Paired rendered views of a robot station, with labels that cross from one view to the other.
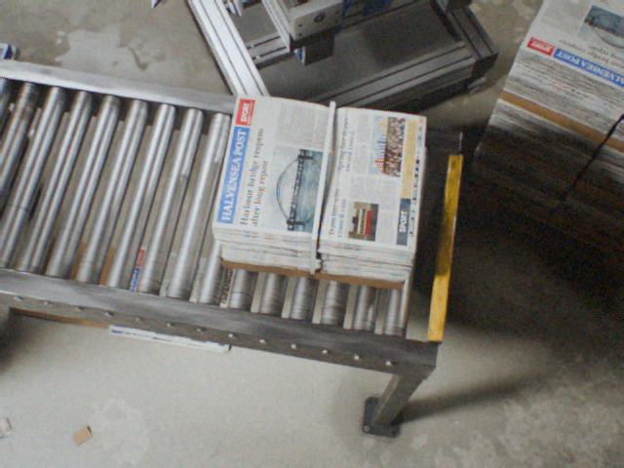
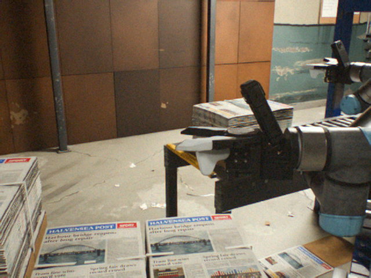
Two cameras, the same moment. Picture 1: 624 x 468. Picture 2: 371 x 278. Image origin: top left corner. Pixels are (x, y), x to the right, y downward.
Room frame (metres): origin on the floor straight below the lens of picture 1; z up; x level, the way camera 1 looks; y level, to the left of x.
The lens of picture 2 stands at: (1.92, -1.21, 1.43)
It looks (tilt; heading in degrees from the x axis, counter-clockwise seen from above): 18 degrees down; 145
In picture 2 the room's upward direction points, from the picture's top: straight up
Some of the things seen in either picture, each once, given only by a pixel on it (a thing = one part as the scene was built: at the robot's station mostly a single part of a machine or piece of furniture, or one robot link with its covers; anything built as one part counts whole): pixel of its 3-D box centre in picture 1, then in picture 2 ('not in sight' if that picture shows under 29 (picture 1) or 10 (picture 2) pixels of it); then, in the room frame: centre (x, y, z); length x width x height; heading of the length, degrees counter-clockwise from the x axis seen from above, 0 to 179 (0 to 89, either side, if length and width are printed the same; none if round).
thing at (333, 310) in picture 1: (347, 229); not in sight; (0.65, -0.08, 0.77); 0.47 x 0.05 x 0.05; 173
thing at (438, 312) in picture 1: (446, 245); (188, 158); (0.61, -0.28, 0.81); 0.43 x 0.03 x 0.02; 173
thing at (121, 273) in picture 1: (143, 195); not in sight; (0.70, 0.38, 0.77); 0.47 x 0.05 x 0.05; 173
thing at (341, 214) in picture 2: not in sight; (340, 198); (1.57, -0.62, 1.12); 0.11 x 0.08 x 0.11; 143
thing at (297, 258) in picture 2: (179, 296); (293, 265); (0.71, 0.41, 0.01); 0.37 x 0.28 x 0.01; 83
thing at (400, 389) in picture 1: (395, 396); (171, 224); (0.37, -0.23, 0.34); 0.06 x 0.06 x 0.68; 83
